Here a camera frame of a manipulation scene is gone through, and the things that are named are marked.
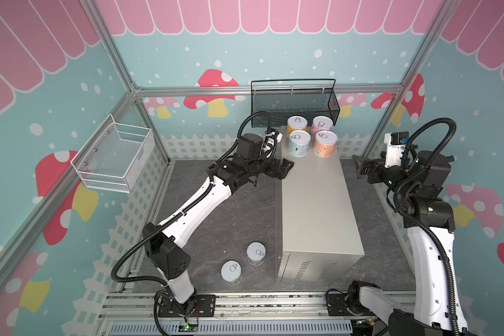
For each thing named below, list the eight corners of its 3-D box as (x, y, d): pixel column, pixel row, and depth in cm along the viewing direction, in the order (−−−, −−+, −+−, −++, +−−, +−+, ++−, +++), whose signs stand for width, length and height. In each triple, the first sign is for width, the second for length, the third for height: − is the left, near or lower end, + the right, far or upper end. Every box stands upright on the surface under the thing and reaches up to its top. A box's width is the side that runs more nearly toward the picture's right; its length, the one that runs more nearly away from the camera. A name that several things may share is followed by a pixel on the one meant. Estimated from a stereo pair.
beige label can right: (247, 265, 85) (246, 260, 80) (247, 247, 90) (247, 241, 85) (266, 265, 85) (266, 260, 80) (265, 247, 90) (266, 241, 85)
